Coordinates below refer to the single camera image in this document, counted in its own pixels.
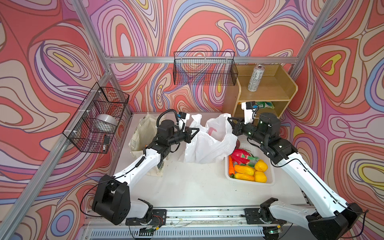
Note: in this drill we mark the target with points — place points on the black wire basket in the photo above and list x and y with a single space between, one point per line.
82 132
205 68

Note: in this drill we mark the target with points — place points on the black wire basket back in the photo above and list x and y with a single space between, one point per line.
205 68

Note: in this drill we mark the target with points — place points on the yellow squash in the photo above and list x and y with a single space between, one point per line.
244 177
247 170

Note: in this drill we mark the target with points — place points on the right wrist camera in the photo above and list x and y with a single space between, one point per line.
250 110

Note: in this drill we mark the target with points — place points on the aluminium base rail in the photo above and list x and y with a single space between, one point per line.
195 222

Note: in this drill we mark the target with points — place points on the silver drink can right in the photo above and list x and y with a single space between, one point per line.
256 77

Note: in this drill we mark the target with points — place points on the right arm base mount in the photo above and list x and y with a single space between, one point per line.
262 215

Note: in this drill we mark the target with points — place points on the silver tape roll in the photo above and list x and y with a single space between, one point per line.
106 123

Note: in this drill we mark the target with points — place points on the green snack packet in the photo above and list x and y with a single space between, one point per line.
263 105

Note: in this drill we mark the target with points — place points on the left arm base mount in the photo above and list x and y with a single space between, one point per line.
142 213

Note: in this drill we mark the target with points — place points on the pink dragon fruit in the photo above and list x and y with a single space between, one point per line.
243 157

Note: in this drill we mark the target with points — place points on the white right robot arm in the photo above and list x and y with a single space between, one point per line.
331 216

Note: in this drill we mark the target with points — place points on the yellow squash upper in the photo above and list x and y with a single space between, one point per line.
247 170

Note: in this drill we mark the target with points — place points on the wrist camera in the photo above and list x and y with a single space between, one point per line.
250 110
182 120

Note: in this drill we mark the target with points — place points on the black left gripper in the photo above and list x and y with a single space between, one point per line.
188 136

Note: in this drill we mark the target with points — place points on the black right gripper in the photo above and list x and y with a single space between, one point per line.
236 127

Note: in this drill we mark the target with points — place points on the yellow lemon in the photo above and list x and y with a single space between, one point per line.
260 177
261 166

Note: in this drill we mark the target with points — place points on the yellow lemon lower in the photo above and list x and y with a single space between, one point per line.
260 177

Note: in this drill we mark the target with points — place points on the white plastic grocery bag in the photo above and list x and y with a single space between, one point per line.
214 141

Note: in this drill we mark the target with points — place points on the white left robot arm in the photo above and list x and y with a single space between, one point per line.
113 195

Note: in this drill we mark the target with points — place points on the dark red passion fruit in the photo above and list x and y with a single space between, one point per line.
238 143

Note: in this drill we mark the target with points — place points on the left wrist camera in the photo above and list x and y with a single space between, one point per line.
182 120

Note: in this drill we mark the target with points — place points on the wooden shelf unit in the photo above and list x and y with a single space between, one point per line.
276 86

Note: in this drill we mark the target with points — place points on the black wire basket left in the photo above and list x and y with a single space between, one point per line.
82 132

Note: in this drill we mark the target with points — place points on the yellow squash lower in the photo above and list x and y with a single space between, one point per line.
244 177

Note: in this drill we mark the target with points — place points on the white plastic produce basket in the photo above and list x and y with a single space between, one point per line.
257 153

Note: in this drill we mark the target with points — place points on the orange carrot left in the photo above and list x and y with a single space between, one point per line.
231 167

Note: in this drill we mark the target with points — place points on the cream canvas tote bag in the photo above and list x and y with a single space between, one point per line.
143 135

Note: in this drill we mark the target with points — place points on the yellow lemon upper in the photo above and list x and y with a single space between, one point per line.
261 166

